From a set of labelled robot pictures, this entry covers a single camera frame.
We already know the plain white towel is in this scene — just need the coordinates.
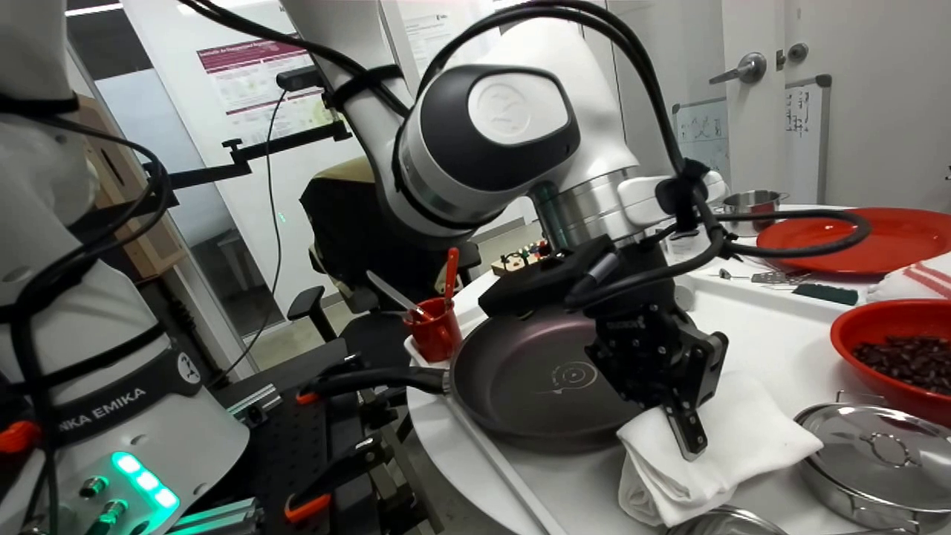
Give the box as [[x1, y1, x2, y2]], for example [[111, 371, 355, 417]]
[[612, 370, 827, 533]]

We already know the black swivel chair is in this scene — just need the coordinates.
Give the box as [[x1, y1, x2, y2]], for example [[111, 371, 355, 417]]
[[285, 159, 471, 346]]

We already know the red striped white towel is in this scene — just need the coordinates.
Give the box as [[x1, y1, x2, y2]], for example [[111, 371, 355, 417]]
[[873, 250, 951, 303]]

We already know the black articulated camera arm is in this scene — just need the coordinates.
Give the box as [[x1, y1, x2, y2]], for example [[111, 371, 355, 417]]
[[160, 116, 358, 193]]

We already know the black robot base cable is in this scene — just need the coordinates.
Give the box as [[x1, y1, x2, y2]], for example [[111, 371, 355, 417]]
[[0, 94, 172, 535]]

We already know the black frying pan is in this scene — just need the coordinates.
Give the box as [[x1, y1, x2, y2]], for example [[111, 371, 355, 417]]
[[316, 300, 689, 461]]

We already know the red bowl of beans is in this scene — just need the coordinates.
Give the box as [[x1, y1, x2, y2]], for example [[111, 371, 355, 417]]
[[827, 299, 951, 429]]

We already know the black robot table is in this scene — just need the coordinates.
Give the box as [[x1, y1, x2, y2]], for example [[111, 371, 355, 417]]
[[196, 337, 462, 535]]

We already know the orange handled clamp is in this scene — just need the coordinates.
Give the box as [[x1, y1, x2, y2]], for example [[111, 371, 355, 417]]
[[292, 352, 365, 410], [284, 435, 402, 526]]

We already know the white poster maroon header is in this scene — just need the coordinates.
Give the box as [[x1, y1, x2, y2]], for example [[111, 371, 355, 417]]
[[196, 31, 344, 129]]

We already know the silver door lock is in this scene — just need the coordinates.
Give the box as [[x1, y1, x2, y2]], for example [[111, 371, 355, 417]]
[[772, 39, 815, 74]]

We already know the deep steel bowl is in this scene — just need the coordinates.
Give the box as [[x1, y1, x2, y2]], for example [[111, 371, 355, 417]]
[[723, 187, 784, 238]]

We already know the white paper sheet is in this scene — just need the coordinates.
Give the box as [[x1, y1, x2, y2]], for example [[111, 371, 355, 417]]
[[783, 71, 836, 202]]

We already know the silver door handle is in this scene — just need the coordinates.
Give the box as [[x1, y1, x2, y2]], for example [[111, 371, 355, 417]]
[[708, 47, 772, 89]]

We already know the red plate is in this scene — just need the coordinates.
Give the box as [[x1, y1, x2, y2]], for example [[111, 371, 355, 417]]
[[752, 206, 951, 285]]

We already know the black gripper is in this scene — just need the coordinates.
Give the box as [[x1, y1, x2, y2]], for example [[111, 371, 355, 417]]
[[590, 296, 731, 461]]

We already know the dark green handled utensil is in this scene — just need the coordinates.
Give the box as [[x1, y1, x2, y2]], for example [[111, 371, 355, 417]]
[[717, 264, 865, 310]]

